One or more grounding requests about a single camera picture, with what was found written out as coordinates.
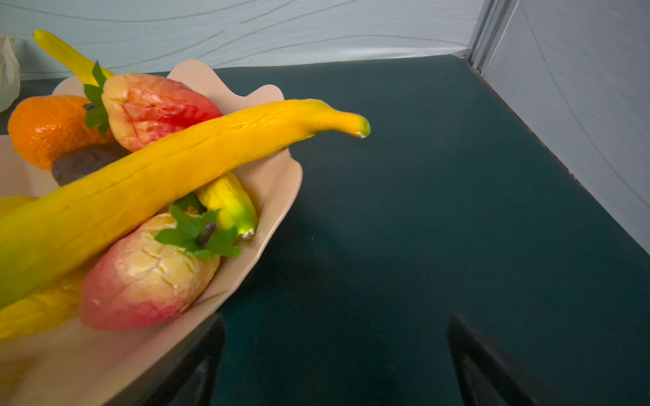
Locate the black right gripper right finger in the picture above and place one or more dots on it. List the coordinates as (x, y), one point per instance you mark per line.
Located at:
(487, 374)

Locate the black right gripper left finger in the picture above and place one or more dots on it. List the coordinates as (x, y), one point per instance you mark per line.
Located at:
(197, 356)

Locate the large yellow toy banana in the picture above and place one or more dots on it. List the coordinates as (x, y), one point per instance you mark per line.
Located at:
(57, 233)

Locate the cream banana-print plastic bag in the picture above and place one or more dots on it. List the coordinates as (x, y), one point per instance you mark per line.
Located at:
(9, 74)

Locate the pink wavy fruit bowl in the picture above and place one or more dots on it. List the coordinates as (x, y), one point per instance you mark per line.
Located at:
(74, 365)

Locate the small yellow-green toy banana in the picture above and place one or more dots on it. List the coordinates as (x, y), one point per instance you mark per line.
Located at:
(235, 208)

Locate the dark brown toy fruit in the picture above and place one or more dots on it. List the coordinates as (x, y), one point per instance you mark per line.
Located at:
(78, 163)

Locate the red strawberry toy upper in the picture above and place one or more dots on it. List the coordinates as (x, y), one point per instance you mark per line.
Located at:
(138, 109)

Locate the orange toy fruit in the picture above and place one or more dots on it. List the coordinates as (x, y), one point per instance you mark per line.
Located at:
(43, 128)

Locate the thin yellow toy banana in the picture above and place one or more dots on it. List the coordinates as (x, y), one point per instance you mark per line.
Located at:
(76, 62)

